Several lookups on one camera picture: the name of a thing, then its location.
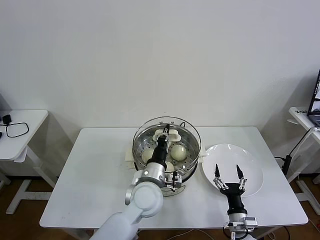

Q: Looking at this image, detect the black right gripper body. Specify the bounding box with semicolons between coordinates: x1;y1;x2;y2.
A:
219;183;248;216

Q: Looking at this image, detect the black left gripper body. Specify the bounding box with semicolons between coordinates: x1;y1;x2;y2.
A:
148;139;169;166

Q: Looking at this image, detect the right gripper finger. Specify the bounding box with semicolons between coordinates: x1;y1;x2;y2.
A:
235;164;249;191
212;163;230;192

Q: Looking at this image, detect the round glass pot lid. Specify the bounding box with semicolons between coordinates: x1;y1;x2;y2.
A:
132;115;202;176

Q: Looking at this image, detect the perforated steel steamer basket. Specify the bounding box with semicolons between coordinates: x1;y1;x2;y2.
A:
131;124;200;180

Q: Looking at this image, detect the white round plate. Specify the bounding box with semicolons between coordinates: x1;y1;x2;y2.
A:
201;143;264;198

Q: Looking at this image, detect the white electric cooking pot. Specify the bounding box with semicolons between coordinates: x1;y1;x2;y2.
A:
124;141;208;198

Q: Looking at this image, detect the white desk with legs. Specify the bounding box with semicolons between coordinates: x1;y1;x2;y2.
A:
284;106;320;215

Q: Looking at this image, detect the open grey laptop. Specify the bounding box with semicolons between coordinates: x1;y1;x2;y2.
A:
306;68;320;127

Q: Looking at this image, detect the white side table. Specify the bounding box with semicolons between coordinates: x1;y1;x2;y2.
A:
0;109;57;215

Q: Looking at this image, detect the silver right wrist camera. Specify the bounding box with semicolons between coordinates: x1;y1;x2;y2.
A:
241;216;258;227

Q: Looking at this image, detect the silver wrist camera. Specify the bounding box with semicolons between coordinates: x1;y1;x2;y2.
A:
241;216;258;227
164;171;183;192

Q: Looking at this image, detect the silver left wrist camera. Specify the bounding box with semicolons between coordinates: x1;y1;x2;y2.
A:
164;171;183;192

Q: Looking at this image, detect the black cable with adapter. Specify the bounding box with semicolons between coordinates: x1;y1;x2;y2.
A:
274;127;317;176

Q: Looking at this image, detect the black looped cable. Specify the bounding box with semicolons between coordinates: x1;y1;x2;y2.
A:
5;121;30;138

